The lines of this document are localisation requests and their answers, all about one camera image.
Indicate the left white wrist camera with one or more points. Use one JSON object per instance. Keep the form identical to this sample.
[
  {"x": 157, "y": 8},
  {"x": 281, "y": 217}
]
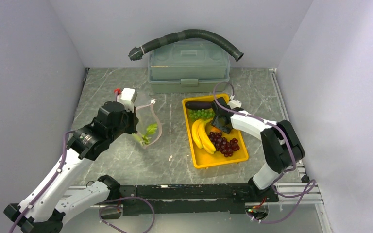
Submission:
[{"x": 126, "y": 97}]

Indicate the clear zip top bag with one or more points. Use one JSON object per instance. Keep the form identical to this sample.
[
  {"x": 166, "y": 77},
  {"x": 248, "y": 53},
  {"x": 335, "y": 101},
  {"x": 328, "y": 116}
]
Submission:
[{"x": 146, "y": 116}]

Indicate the green toy grapes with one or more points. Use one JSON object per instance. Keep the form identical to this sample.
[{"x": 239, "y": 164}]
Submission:
[{"x": 203, "y": 114}]

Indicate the red toy grapes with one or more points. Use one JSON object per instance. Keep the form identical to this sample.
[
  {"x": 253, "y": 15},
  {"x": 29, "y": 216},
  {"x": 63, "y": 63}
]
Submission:
[{"x": 225, "y": 146}]

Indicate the yellow toy bananas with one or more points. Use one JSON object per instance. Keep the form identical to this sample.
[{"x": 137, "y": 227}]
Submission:
[{"x": 200, "y": 138}]

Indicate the grey plastic storage box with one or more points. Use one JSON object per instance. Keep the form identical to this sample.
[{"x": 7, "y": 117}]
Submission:
[{"x": 188, "y": 66}]

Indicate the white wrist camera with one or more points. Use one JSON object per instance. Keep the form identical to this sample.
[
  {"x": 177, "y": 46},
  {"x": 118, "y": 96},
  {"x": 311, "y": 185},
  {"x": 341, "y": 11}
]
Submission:
[
  {"x": 126, "y": 97},
  {"x": 234, "y": 104}
]

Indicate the yellow plastic tray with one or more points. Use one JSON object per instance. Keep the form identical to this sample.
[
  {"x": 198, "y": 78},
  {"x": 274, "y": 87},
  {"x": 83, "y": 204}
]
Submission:
[{"x": 201, "y": 158}]

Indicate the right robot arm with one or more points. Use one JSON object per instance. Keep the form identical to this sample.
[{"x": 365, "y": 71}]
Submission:
[{"x": 281, "y": 145}]

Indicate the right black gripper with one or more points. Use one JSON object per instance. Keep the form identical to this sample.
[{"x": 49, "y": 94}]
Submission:
[{"x": 215, "y": 123}]

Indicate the purple toy eggplant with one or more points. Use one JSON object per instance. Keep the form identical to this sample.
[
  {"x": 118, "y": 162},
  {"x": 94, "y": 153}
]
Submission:
[{"x": 198, "y": 105}]

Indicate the orange red toy mango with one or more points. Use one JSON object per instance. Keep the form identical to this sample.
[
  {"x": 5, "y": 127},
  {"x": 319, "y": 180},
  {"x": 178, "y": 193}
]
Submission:
[{"x": 215, "y": 130}]

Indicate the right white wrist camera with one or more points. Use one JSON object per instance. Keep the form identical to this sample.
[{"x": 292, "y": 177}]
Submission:
[{"x": 234, "y": 104}]

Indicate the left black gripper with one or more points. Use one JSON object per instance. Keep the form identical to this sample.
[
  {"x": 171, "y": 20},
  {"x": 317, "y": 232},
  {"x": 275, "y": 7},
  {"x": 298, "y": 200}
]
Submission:
[{"x": 134, "y": 121}]

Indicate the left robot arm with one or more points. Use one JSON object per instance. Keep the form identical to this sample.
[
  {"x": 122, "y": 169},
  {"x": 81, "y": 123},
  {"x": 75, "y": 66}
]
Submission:
[{"x": 45, "y": 210}]

